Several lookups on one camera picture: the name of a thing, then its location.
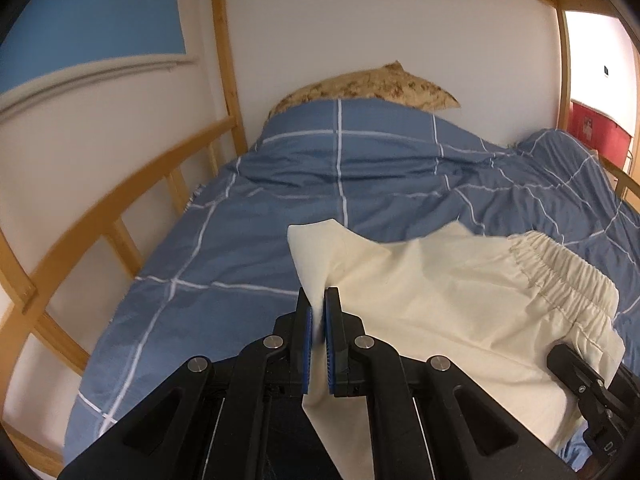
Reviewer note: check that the cream pants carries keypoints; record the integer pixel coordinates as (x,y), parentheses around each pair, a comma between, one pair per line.
(450,300)

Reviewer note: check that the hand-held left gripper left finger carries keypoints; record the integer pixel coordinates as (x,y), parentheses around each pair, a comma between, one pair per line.
(306,355)

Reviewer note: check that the wooden bunk bed frame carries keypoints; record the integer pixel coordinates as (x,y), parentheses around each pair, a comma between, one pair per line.
(227,60)

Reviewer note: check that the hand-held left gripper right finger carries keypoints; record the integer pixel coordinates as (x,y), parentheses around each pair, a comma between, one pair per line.
(331,355)

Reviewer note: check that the blue window blind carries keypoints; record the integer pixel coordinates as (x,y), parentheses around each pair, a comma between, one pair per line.
(90,20)

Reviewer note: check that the white window frame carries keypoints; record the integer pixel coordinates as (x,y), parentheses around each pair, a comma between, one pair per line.
(100,72)

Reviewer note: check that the red storage bin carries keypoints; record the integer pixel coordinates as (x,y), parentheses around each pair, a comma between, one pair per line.
(600,132)

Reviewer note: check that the blue checked duvet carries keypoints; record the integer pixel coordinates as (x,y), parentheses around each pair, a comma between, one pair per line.
(300,175)

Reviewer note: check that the beige patterned pillow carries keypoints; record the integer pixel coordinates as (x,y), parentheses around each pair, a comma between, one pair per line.
(370,85)

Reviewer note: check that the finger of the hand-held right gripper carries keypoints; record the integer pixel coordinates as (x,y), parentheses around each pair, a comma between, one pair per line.
(575,375)

